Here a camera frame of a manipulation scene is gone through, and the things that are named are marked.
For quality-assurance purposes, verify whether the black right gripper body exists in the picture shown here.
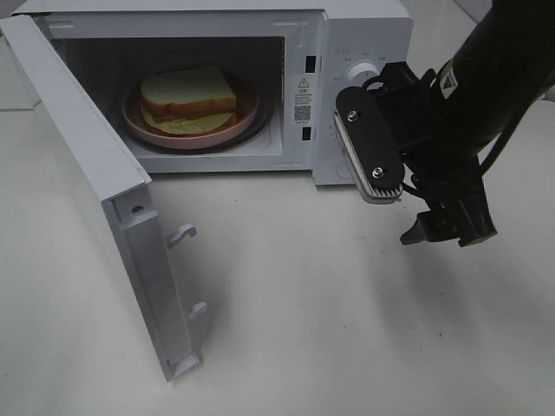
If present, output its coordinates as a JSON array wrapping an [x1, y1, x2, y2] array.
[[375, 82, 479, 178]]

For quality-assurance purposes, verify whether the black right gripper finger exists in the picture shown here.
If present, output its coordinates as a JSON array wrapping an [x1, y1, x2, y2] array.
[[379, 62, 420, 87], [401, 169, 496, 247]]

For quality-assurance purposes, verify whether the pink round plate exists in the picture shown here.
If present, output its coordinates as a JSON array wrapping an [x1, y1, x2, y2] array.
[[122, 74, 262, 151]]

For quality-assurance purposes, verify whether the white bread sandwich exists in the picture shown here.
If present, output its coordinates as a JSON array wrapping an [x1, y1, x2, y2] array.
[[139, 66, 238, 121]]

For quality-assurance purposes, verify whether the white microwave door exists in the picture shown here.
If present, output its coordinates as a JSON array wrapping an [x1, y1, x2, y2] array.
[[1, 16, 206, 380]]

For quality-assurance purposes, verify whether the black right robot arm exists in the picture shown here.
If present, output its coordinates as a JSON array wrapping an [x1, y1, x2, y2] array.
[[376, 1, 554, 247]]

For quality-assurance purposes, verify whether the upper white microwave knob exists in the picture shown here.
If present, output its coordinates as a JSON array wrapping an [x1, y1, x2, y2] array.
[[346, 62, 380, 87]]

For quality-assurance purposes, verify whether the white adjacent table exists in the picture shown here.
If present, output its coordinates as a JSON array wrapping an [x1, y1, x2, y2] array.
[[398, 0, 546, 105]]

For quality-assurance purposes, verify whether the white microwave oven body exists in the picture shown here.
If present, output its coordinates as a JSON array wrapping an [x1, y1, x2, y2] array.
[[10, 1, 413, 185]]

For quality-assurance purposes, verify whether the glass microwave turntable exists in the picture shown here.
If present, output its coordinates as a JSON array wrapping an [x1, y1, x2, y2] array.
[[122, 97, 273, 155]]

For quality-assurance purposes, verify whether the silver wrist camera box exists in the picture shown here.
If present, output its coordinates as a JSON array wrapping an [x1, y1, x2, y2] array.
[[333, 87, 405, 205]]

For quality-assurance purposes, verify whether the black camera cable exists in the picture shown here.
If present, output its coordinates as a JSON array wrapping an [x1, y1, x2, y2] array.
[[362, 64, 555, 205]]

